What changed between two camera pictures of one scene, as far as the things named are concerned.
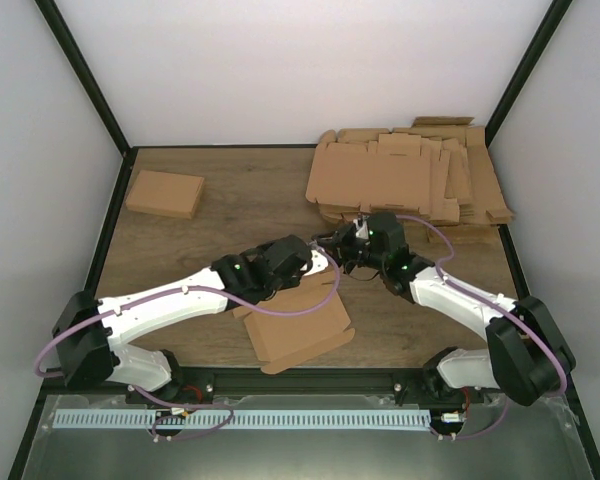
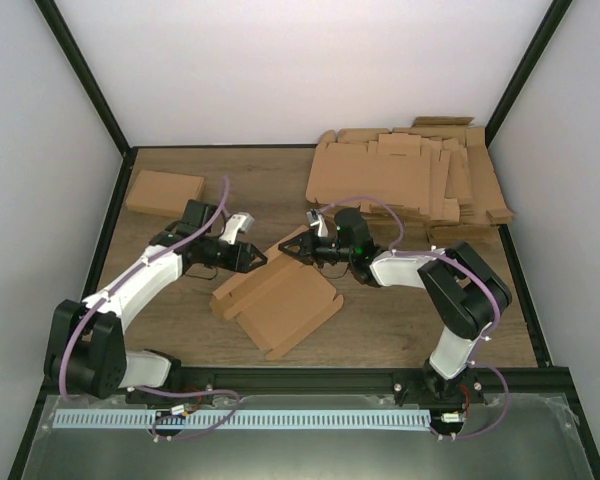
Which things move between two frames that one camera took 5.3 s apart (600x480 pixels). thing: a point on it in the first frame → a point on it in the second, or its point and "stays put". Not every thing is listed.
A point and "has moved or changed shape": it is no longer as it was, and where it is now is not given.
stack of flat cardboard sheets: (436, 170) stays put
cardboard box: (284, 341) has moved or changed shape
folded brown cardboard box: (166, 193) stays put
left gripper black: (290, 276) → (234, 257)
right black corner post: (524, 69) stays put
